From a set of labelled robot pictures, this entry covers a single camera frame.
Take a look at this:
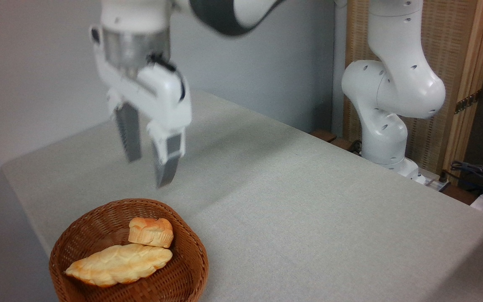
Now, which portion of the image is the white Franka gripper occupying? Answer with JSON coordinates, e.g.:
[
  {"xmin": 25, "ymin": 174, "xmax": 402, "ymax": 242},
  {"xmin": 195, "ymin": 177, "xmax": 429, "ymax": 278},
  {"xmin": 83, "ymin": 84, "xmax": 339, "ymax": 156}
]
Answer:
[{"xmin": 91, "ymin": 40, "xmax": 192, "ymax": 188}]

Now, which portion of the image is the round orange bread bun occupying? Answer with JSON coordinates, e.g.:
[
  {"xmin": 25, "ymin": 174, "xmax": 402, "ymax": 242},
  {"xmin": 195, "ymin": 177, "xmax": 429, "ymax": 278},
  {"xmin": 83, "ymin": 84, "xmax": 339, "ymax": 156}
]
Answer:
[{"xmin": 128, "ymin": 217, "xmax": 174, "ymax": 249}]

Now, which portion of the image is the brown woven wicker basket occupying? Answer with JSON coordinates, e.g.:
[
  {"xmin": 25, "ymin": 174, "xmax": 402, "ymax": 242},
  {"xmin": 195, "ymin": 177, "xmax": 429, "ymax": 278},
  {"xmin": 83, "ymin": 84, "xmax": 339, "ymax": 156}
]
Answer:
[{"xmin": 49, "ymin": 198, "xmax": 209, "ymax": 302}]

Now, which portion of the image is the long braided bread loaf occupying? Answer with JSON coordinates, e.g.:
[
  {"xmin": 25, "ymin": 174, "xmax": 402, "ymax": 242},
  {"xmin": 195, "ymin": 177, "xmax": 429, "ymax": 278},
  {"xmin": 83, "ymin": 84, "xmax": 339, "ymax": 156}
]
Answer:
[{"xmin": 64, "ymin": 243, "xmax": 173, "ymax": 288}]

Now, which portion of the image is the brown wooden foot block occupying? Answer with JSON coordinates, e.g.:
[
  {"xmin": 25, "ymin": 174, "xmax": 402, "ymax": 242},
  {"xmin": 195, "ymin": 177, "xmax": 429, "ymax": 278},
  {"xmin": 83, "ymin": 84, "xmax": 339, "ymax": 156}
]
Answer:
[
  {"xmin": 310, "ymin": 129, "xmax": 338, "ymax": 143},
  {"xmin": 330, "ymin": 138, "xmax": 361, "ymax": 154}
]

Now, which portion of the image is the grey tablecloth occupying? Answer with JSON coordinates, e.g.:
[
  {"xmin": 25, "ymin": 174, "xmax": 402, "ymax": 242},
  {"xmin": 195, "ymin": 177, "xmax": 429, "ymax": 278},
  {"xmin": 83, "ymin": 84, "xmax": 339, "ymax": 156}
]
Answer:
[{"xmin": 0, "ymin": 90, "xmax": 483, "ymax": 302}]

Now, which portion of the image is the wooden woven folding screen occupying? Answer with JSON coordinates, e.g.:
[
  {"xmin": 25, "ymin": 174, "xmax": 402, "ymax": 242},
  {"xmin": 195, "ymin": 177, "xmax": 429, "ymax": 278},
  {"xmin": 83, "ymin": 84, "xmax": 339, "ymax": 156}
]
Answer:
[{"xmin": 344, "ymin": 0, "xmax": 483, "ymax": 185}]

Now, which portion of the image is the metal screen hinge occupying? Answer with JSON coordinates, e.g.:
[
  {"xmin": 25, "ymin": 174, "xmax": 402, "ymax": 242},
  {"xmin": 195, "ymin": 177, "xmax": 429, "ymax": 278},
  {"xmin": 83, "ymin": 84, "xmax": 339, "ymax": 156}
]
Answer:
[{"xmin": 454, "ymin": 90, "xmax": 482, "ymax": 115}]

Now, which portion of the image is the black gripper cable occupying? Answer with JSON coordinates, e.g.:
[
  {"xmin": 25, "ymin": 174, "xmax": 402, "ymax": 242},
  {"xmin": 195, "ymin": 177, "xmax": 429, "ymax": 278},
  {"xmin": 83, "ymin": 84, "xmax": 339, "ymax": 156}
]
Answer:
[{"xmin": 147, "ymin": 53, "xmax": 187, "ymax": 102}]

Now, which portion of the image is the bundle of black cables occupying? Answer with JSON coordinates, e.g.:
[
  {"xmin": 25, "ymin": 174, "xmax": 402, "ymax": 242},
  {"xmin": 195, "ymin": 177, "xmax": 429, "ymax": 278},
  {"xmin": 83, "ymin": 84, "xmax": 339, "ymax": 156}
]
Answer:
[{"xmin": 439, "ymin": 161, "xmax": 483, "ymax": 198}]

